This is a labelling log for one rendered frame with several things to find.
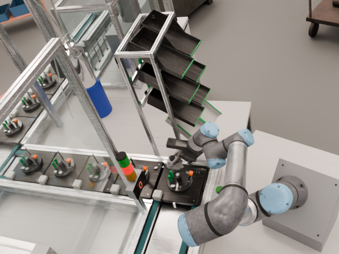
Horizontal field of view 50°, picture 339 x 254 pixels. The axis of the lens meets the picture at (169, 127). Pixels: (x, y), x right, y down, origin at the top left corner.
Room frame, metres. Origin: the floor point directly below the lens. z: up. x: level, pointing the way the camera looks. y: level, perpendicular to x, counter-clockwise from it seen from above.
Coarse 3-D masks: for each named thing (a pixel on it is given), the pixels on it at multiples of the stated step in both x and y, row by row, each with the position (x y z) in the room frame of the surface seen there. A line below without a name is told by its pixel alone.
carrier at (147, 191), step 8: (136, 160) 1.41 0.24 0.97; (144, 160) 1.39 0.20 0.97; (136, 168) 1.33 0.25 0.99; (152, 168) 1.31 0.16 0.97; (160, 168) 1.29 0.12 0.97; (152, 176) 1.26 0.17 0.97; (144, 184) 1.22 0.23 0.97; (152, 184) 1.20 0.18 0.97; (144, 192) 1.17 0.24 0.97; (152, 192) 1.16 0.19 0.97
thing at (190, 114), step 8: (152, 96) 1.43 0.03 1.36; (160, 96) 1.50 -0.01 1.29; (152, 104) 1.44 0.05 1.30; (160, 104) 1.41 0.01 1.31; (176, 104) 1.45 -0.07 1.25; (184, 104) 1.44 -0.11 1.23; (192, 104) 1.44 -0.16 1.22; (176, 112) 1.36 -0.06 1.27; (184, 112) 1.39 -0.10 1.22; (192, 112) 1.39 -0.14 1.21; (200, 112) 1.39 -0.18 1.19; (184, 120) 1.34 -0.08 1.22; (192, 120) 1.34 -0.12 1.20
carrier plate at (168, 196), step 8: (184, 168) 1.24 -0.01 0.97; (192, 168) 1.22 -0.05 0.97; (200, 168) 1.21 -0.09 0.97; (200, 176) 1.16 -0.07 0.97; (160, 184) 1.19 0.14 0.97; (200, 184) 1.11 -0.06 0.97; (168, 192) 1.12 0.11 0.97; (192, 192) 1.08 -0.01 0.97; (200, 192) 1.07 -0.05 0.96; (160, 200) 1.10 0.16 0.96; (168, 200) 1.08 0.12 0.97; (176, 200) 1.06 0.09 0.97; (184, 200) 1.05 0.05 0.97; (192, 200) 1.03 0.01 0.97
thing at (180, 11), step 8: (160, 0) 4.36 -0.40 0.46; (176, 0) 4.31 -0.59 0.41; (184, 0) 4.40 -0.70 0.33; (192, 0) 4.49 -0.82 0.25; (200, 0) 4.58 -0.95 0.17; (208, 0) 4.70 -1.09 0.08; (160, 8) 4.39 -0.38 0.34; (176, 8) 4.30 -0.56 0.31; (184, 8) 4.39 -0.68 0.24; (192, 8) 4.47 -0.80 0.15; (184, 16) 4.37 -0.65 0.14
